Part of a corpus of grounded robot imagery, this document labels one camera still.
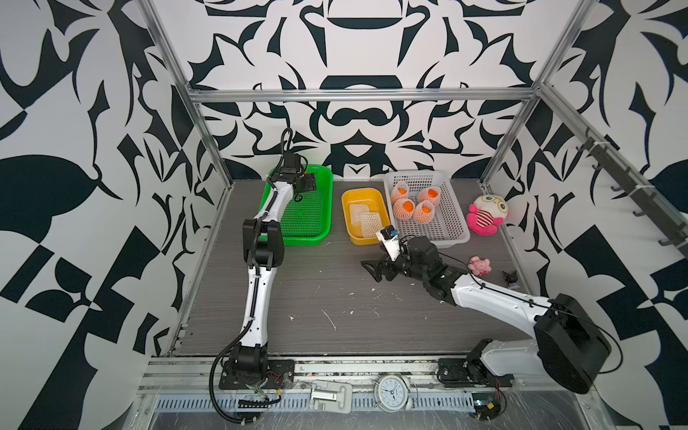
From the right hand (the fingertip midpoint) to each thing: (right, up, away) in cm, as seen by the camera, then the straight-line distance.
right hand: (371, 250), depth 82 cm
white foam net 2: (+2, +7, +23) cm, 24 cm away
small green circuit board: (+29, -39, -11) cm, 50 cm away
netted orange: (+26, +18, +23) cm, 39 cm away
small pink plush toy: (+38, -7, +9) cm, 39 cm away
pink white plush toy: (+45, +11, +20) cm, 51 cm away
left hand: (-25, +25, +28) cm, 45 cm away
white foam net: (-4, +11, +25) cm, 27 cm away
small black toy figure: (+47, -11, +8) cm, 49 cm away
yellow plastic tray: (+4, +17, +27) cm, 32 cm away
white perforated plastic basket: (+21, +15, +20) cm, 33 cm away
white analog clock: (+4, -34, -14) cm, 37 cm away
